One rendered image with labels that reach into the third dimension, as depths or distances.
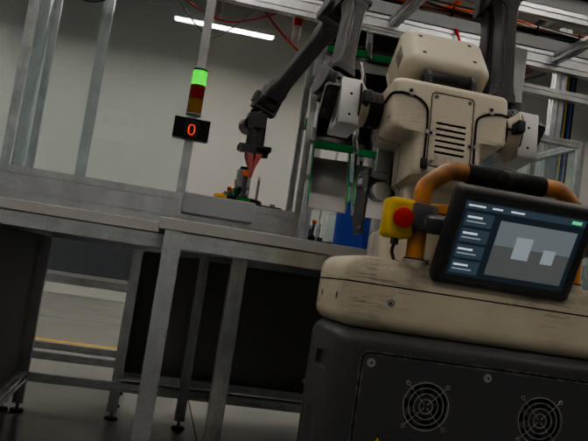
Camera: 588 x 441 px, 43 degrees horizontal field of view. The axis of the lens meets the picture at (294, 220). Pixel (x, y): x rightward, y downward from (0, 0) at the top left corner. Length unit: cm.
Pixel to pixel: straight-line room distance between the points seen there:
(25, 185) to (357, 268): 126
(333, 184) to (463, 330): 127
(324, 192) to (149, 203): 59
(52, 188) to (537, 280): 143
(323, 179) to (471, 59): 86
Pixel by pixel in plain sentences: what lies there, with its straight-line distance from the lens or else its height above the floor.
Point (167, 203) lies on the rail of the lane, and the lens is 227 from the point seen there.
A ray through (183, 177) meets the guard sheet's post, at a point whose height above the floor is 104.
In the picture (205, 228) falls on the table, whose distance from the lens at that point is 189.
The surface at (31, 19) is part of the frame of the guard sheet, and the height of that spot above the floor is 148.
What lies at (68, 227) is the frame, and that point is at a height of 81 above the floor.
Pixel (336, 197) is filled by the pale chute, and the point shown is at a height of 104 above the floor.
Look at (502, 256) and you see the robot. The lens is 133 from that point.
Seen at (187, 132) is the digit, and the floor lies 119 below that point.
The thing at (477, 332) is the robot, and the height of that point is 71.
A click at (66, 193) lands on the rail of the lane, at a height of 90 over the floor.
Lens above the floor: 75
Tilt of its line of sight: 5 degrees up
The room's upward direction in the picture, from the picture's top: 9 degrees clockwise
